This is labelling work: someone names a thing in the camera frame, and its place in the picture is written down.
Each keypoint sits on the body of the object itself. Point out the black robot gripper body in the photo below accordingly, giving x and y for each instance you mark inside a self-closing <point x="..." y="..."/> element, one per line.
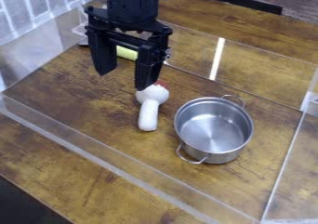
<point x="126" y="23"/>

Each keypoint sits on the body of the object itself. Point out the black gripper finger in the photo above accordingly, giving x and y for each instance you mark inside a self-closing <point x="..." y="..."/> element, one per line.
<point x="148" y="63"/>
<point x="103" y="51"/>

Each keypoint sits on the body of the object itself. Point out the white plush mushroom red cap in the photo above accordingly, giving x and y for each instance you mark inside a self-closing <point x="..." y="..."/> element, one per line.
<point x="151" y="98"/>

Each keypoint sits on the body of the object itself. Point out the silver metal pot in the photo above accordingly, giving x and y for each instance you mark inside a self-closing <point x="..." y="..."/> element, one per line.
<point x="214" y="128"/>

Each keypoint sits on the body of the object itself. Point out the clear acrylic triangle stand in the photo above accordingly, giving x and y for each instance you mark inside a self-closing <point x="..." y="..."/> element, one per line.
<point x="79" y="30"/>

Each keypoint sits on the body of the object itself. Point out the black strip on table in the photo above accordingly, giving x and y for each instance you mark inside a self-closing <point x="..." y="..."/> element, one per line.
<point x="255" y="5"/>

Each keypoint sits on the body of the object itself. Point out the yellow handled spoon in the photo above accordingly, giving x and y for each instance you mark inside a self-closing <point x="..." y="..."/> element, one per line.
<point x="122" y="51"/>

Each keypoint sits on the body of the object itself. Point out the clear acrylic enclosure wall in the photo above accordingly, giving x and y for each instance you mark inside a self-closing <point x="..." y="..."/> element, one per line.
<point x="74" y="151"/>

